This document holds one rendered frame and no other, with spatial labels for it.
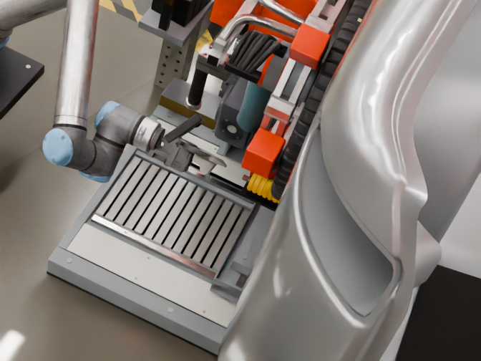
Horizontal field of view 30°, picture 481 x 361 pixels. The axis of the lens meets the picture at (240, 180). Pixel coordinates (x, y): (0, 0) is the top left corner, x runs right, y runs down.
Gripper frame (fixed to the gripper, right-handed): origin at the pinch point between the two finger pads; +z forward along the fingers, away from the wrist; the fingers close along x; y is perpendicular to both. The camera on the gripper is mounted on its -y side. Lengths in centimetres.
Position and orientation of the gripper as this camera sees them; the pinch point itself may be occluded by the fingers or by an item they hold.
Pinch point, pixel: (223, 162)
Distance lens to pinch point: 247.2
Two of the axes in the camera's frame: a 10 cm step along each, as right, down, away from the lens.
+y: -4.2, 9.0, 0.8
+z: 9.0, 4.3, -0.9
